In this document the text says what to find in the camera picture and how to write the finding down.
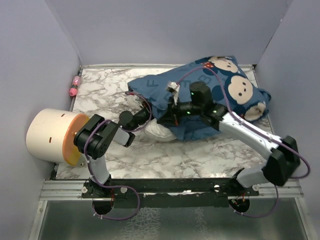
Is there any aluminium frame rail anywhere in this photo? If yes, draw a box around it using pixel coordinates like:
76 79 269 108
39 178 91 202

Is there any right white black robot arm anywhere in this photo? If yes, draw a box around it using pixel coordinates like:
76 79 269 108
157 81 301 196

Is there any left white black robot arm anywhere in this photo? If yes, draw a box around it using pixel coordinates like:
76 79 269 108
73 108 152 198

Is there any pink small bottle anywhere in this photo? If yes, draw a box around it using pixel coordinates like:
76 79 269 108
69 75 82 97

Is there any cream cylinder with orange lid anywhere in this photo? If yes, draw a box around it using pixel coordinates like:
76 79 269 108
26 108 89 167

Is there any white pillow with red logo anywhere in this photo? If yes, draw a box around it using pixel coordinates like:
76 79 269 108
127 95 176 142

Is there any blue lettered pillowcase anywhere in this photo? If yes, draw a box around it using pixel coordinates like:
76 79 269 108
127 56 272 141

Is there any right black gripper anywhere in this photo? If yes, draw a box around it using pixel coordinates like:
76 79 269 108
156 95 203 127

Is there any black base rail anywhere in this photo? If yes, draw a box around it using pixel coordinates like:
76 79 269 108
81 178 259 209

